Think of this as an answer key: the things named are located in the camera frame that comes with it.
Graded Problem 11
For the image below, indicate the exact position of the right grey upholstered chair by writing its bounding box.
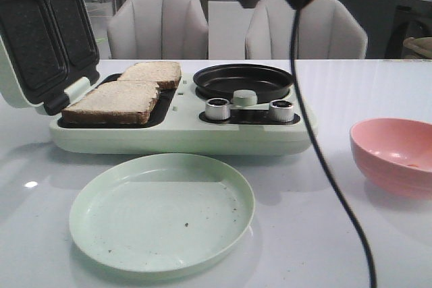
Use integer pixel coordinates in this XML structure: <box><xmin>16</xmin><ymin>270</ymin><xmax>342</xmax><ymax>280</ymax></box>
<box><xmin>244</xmin><ymin>0</ymin><xmax>368</xmax><ymax>60</ymax></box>

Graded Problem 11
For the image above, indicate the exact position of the pale green breakfast maker base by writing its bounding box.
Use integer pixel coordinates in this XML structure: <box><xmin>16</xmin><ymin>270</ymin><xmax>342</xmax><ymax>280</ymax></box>
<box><xmin>49</xmin><ymin>74</ymin><xmax>311</xmax><ymax>156</ymax></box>

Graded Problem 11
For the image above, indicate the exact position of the pink plastic bowl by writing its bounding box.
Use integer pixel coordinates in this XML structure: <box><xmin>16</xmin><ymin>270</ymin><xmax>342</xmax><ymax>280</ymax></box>
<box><xmin>350</xmin><ymin>118</ymin><xmax>431</xmax><ymax>200</ymax></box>

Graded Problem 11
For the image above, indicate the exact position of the right silver control knob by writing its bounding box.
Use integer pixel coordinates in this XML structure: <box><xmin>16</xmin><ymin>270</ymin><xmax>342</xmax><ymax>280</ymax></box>
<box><xmin>269</xmin><ymin>99</ymin><xmax>295</xmax><ymax>123</ymax></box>

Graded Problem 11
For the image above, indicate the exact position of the black round frying pan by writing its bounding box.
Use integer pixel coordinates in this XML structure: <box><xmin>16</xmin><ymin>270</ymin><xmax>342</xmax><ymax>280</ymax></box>
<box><xmin>193</xmin><ymin>63</ymin><xmax>294</xmax><ymax>104</ymax></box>

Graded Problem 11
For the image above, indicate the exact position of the grey upholstered chair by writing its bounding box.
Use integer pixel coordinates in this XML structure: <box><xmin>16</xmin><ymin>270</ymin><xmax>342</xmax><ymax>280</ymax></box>
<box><xmin>107</xmin><ymin>0</ymin><xmax>209</xmax><ymax>59</ymax></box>
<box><xmin>244</xmin><ymin>0</ymin><xmax>368</xmax><ymax>60</ymax></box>

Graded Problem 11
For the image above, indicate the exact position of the silver control knob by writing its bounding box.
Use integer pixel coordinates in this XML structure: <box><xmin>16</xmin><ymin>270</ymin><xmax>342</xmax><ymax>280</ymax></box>
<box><xmin>269</xmin><ymin>99</ymin><xmax>295</xmax><ymax>123</ymax></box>
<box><xmin>205</xmin><ymin>98</ymin><xmax>230</xmax><ymax>121</ymax></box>

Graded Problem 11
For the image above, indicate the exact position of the left grey upholstered chair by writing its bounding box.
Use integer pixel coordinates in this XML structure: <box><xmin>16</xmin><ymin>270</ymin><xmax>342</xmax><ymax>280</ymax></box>
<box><xmin>107</xmin><ymin>0</ymin><xmax>209</xmax><ymax>59</ymax></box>

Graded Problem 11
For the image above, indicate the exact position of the dark appliance at right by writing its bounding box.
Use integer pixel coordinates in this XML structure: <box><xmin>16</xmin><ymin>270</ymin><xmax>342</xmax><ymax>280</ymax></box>
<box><xmin>385</xmin><ymin>0</ymin><xmax>431</xmax><ymax>59</ymax></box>

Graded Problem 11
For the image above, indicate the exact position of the black hanging cable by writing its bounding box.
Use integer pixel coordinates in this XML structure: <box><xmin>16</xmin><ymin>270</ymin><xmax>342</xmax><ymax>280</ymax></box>
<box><xmin>290</xmin><ymin>4</ymin><xmax>377</xmax><ymax>288</ymax></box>

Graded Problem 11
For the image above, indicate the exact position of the left silver control knob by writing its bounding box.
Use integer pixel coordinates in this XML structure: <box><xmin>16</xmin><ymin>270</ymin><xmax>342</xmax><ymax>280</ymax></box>
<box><xmin>205</xmin><ymin>98</ymin><xmax>230</xmax><ymax>121</ymax></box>

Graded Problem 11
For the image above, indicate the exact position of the white bread slice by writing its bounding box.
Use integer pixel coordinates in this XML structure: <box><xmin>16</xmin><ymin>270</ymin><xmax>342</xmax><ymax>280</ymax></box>
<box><xmin>61</xmin><ymin>81</ymin><xmax>160</xmax><ymax>125</ymax></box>
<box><xmin>117</xmin><ymin>61</ymin><xmax>182</xmax><ymax>90</ymax></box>

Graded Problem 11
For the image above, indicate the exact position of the breakfast maker hinged lid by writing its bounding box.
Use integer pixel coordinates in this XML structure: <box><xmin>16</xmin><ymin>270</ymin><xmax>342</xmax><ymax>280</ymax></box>
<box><xmin>1</xmin><ymin>0</ymin><xmax>99</xmax><ymax>115</ymax></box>

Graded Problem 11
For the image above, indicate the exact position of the pale green round plate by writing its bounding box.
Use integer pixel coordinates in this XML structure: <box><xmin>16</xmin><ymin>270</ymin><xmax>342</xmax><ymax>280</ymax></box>
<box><xmin>69</xmin><ymin>153</ymin><xmax>254</xmax><ymax>277</ymax></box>

